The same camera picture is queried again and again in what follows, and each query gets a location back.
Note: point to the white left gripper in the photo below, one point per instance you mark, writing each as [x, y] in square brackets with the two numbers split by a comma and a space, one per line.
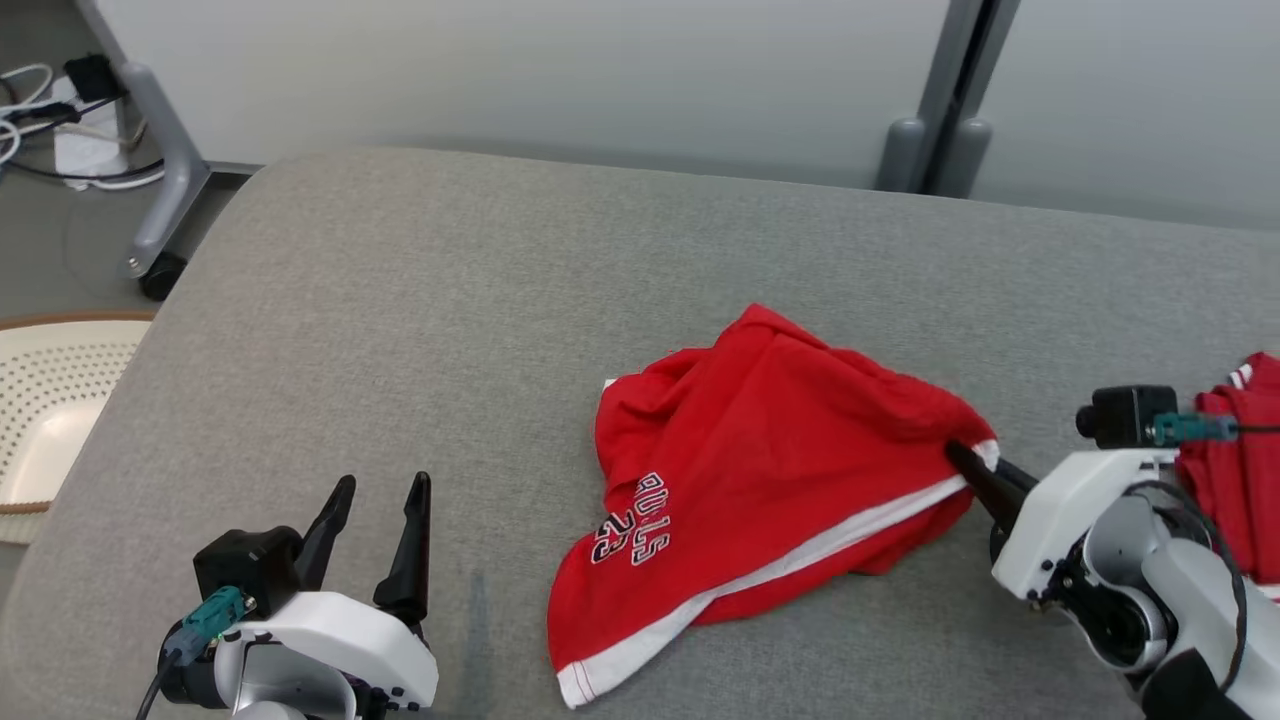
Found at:
[340, 630]

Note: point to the red Bulls shorts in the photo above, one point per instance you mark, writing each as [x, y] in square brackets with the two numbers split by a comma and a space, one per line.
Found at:
[780, 450]

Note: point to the grey partition frame with caster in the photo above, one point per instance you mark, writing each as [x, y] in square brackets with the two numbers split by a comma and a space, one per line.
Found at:
[165, 180]

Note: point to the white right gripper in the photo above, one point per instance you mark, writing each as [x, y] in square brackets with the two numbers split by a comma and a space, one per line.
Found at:
[1060, 500]

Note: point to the white power strip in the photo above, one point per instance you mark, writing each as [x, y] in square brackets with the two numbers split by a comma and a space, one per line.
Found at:
[85, 150]

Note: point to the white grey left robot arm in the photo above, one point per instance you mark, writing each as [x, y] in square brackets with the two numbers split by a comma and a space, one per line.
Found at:
[290, 690]

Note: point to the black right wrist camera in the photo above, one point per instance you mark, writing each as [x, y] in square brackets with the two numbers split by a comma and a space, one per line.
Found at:
[1125, 415]

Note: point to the grey partition post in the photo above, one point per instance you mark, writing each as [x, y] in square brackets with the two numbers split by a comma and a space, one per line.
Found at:
[905, 155]
[965, 160]

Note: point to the cream perforated laundry basket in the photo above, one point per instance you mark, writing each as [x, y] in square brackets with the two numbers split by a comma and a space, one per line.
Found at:
[60, 400]

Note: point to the red basketball jersey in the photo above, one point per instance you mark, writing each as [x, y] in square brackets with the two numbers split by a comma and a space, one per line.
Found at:
[1245, 480]

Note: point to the black power plug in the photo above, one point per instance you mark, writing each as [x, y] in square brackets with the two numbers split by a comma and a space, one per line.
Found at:
[92, 76]

